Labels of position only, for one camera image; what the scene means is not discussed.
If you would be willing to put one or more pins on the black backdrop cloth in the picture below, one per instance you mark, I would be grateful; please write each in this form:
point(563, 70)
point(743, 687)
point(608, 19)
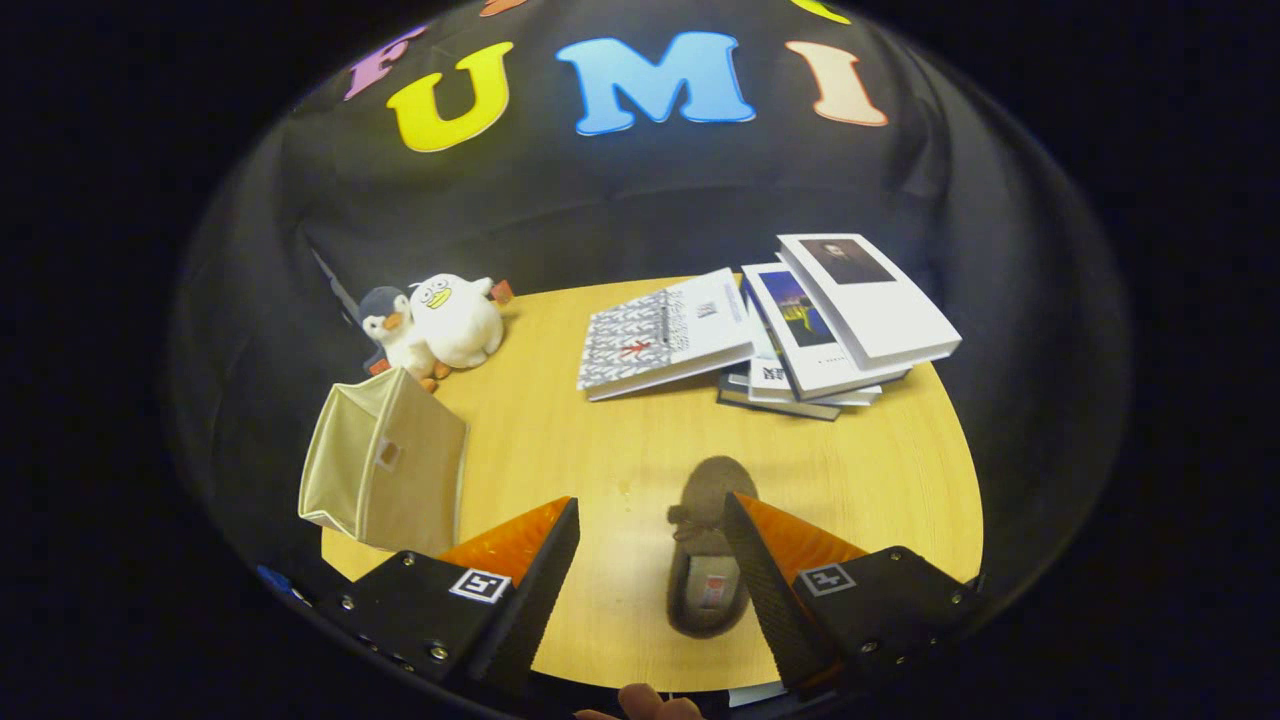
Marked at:
point(600, 200)

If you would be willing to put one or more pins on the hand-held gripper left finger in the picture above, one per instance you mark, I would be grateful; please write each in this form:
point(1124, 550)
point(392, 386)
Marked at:
point(540, 610)

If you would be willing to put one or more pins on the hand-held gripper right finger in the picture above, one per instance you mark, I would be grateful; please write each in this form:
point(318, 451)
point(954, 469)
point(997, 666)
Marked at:
point(770, 590)

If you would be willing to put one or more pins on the brown fuzzy loafer shoe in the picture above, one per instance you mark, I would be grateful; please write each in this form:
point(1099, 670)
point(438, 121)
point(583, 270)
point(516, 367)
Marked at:
point(710, 480)

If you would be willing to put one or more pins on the small blue object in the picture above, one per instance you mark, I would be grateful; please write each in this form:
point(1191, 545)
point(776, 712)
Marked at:
point(272, 578)

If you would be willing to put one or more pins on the grey patterned book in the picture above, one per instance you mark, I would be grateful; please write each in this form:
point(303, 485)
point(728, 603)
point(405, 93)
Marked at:
point(640, 345)

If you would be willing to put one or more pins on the dark grey book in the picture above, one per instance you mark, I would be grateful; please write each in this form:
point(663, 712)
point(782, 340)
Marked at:
point(735, 385)

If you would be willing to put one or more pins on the white duck plush toy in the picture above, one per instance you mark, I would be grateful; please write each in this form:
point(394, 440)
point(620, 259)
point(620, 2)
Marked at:
point(460, 325)

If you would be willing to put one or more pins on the beige fabric storage box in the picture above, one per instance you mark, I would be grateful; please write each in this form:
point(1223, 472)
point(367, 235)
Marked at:
point(420, 490)

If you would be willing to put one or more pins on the white book dark portrait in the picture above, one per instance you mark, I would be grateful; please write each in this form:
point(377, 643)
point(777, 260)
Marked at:
point(890, 310)

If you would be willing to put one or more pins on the grey white penguin plush toy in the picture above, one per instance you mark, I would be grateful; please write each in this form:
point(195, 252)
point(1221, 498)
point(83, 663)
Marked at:
point(395, 335)

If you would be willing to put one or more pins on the white book black lettering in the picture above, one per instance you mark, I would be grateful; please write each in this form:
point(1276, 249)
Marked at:
point(770, 378)

